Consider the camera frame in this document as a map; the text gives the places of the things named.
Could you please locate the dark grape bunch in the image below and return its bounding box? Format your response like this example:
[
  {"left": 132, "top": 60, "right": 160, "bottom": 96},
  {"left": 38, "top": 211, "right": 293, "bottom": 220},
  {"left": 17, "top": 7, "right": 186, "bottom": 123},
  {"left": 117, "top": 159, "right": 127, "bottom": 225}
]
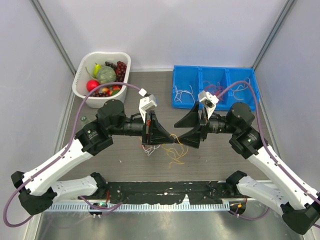
[{"left": 105, "top": 61, "right": 117, "bottom": 71}]

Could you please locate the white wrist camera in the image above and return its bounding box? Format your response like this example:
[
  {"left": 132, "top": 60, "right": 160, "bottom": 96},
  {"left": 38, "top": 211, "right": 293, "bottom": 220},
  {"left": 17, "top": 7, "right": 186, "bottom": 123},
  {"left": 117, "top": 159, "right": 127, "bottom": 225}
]
[
  {"left": 138, "top": 88, "right": 158, "bottom": 123},
  {"left": 197, "top": 90, "right": 220, "bottom": 119}
]

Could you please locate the dark grapes front bunch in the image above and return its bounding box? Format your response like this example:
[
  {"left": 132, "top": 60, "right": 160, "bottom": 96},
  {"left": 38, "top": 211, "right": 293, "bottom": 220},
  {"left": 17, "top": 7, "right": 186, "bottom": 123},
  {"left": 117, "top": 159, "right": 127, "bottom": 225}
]
[{"left": 90, "top": 92, "right": 110, "bottom": 98}]

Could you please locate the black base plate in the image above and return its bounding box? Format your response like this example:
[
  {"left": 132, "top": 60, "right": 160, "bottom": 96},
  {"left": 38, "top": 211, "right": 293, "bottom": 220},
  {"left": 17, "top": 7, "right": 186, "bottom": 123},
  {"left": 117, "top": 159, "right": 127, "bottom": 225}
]
[{"left": 77, "top": 180, "right": 247, "bottom": 205}]

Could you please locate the red grape bunch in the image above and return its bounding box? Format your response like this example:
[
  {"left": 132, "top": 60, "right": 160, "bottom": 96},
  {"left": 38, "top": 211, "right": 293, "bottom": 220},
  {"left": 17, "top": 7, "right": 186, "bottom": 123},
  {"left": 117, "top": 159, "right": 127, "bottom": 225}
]
[{"left": 115, "top": 61, "right": 127, "bottom": 82}]

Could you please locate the white wire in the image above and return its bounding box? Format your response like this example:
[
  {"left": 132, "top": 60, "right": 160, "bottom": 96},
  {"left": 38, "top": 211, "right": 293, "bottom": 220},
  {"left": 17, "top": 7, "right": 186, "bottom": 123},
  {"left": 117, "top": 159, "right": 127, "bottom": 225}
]
[{"left": 173, "top": 84, "right": 196, "bottom": 103}]

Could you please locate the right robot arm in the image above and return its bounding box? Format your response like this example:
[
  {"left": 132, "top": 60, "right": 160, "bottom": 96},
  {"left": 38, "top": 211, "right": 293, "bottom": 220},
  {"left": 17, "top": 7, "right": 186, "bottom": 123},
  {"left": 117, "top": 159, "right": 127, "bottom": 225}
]
[{"left": 174, "top": 102, "right": 320, "bottom": 235}]

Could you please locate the white slotted cable duct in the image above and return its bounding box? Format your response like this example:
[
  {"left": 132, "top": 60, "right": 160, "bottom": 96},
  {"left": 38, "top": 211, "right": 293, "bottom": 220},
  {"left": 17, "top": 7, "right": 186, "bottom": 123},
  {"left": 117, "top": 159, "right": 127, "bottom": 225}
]
[{"left": 46, "top": 201, "right": 230, "bottom": 213}]

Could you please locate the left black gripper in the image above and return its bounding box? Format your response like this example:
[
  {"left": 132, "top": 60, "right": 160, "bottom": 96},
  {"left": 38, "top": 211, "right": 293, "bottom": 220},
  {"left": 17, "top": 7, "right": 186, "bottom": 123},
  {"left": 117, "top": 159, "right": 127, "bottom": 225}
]
[{"left": 109, "top": 109, "right": 174, "bottom": 147}]

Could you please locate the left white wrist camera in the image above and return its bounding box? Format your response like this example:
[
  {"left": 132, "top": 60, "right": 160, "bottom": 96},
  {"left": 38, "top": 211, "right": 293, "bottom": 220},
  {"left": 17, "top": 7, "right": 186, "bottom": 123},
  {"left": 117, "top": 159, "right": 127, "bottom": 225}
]
[{"left": 138, "top": 88, "right": 158, "bottom": 123}]

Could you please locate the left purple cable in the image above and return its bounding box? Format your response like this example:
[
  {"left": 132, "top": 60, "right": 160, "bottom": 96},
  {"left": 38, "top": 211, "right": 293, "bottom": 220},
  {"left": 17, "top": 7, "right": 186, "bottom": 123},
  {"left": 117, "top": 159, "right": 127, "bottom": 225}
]
[{"left": 4, "top": 83, "right": 143, "bottom": 229}]

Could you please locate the green melon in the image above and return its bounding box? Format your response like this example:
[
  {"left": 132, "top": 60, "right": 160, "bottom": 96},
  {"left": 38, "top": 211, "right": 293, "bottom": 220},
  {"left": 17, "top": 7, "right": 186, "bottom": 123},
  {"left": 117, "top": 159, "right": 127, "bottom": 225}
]
[{"left": 96, "top": 66, "right": 117, "bottom": 84}]

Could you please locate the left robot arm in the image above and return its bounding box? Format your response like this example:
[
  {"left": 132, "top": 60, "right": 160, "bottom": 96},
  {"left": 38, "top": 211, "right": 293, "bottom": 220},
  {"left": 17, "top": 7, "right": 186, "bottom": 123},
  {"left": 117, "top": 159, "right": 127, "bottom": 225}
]
[{"left": 11, "top": 99, "right": 174, "bottom": 216}]

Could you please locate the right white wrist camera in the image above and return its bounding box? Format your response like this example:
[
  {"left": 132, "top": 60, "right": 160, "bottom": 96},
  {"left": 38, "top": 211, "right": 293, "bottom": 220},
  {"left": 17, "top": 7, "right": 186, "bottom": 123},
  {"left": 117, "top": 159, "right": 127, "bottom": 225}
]
[{"left": 197, "top": 90, "right": 220, "bottom": 119}]

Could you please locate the white plastic basket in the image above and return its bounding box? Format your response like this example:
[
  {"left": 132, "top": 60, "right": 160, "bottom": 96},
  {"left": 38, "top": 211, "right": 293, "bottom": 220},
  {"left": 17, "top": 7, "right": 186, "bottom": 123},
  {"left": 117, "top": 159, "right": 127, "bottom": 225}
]
[{"left": 72, "top": 51, "right": 132, "bottom": 109}]

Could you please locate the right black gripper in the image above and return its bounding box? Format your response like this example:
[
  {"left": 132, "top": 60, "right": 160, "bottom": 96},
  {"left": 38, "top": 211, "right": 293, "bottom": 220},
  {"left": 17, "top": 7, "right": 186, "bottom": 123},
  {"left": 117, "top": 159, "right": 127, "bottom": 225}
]
[{"left": 174, "top": 101, "right": 239, "bottom": 149}]

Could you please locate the red apple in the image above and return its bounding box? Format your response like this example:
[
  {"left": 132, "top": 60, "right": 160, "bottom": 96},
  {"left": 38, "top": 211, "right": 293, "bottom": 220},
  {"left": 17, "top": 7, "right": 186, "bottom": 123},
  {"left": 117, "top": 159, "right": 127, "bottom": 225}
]
[{"left": 86, "top": 79, "right": 100, "bottom": 92}]

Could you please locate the yellow-green pear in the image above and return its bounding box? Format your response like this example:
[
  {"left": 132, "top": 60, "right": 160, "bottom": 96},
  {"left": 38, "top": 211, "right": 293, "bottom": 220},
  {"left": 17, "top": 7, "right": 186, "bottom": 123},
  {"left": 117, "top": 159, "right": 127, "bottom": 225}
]
[{"left": 93, "top": 63, "right": 102, "bottom": 78}]

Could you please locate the blue three-compartment bin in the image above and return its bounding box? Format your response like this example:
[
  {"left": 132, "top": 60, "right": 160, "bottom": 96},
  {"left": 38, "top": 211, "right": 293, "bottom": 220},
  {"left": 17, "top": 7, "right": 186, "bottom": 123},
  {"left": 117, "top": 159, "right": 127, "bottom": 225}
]
[{"left": 171, "top": 65, "right": 260, "bottom": 111}]

